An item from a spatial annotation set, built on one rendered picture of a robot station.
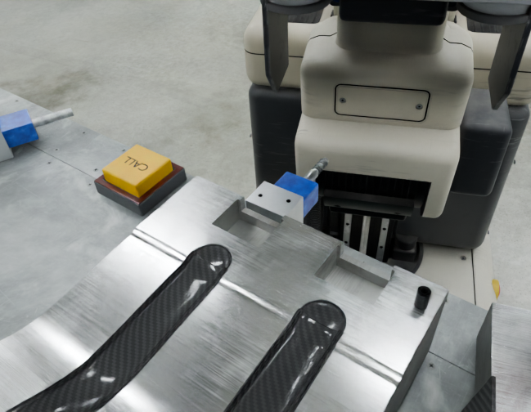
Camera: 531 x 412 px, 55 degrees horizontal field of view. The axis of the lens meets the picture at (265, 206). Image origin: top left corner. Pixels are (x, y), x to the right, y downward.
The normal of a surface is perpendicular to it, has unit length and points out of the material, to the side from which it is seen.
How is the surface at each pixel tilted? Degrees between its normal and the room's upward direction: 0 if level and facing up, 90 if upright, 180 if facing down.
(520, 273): 0
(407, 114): 98
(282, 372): 6
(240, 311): 2
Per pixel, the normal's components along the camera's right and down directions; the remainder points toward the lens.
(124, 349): 0.05, -0.62
